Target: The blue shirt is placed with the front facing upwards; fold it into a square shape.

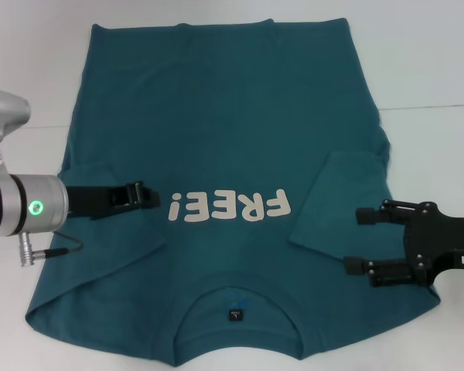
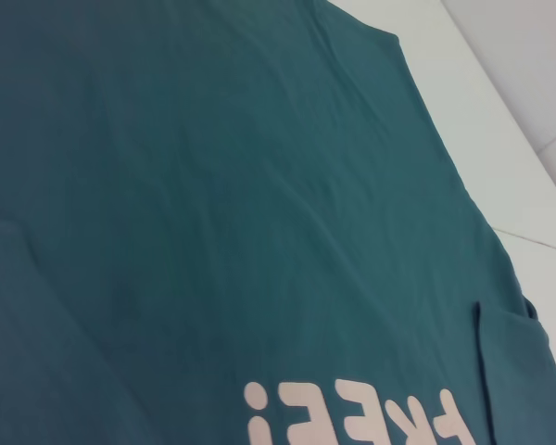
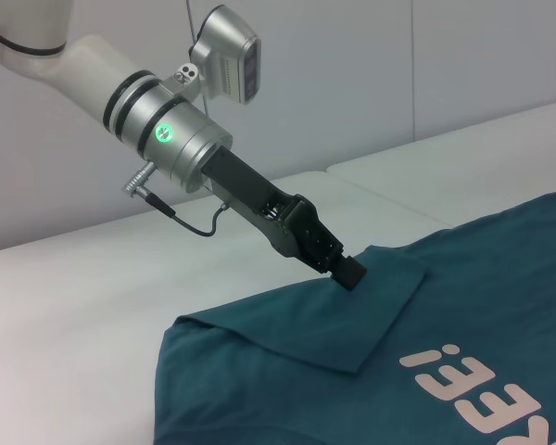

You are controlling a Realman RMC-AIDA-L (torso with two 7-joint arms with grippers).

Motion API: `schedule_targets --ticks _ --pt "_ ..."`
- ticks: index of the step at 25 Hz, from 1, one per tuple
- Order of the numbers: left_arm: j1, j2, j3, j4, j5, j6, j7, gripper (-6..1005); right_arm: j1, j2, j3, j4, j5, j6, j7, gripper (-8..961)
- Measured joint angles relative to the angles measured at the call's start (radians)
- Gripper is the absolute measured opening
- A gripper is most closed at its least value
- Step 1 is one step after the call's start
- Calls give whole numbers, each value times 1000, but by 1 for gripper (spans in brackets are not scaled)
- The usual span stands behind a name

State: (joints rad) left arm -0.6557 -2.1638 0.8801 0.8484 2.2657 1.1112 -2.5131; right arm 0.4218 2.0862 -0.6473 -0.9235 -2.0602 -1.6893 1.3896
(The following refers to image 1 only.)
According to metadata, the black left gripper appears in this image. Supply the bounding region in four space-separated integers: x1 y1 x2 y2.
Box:
64 180 162 221

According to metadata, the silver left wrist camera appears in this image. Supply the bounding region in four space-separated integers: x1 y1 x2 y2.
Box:
0 87 32 177

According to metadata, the black cable silver plug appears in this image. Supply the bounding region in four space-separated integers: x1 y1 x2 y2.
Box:
19 230 84 268

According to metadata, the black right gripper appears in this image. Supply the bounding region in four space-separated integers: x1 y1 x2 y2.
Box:
343 199 464 289

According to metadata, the teal T-shirt white print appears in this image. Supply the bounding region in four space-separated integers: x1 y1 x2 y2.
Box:
25 17 442 368

